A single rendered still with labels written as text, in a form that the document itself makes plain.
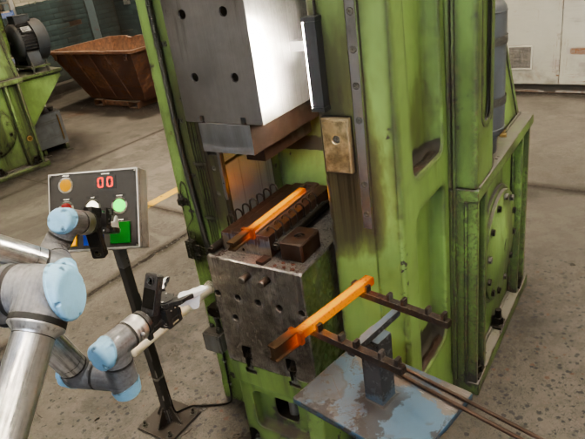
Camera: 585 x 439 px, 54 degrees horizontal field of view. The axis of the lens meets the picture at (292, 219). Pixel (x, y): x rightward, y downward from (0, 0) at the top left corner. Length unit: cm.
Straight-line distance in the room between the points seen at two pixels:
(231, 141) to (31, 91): 533
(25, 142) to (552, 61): 557
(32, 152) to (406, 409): 567
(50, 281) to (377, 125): 96
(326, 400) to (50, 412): 171
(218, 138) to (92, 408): 162
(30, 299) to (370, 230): 102
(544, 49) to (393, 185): 519
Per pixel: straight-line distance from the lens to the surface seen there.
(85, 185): 217
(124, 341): 153
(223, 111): 177
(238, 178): 213
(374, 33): 162
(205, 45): 174
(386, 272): 189
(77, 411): 302
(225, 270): 197
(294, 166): 230
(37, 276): 128
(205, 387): 288
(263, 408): 239
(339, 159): 174
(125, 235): 207
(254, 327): 204
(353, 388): 172
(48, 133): 720
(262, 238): 188
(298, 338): 149
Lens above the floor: 183
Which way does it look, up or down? 26 degrees down
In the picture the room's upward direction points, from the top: 8 degrees counter-clockwise
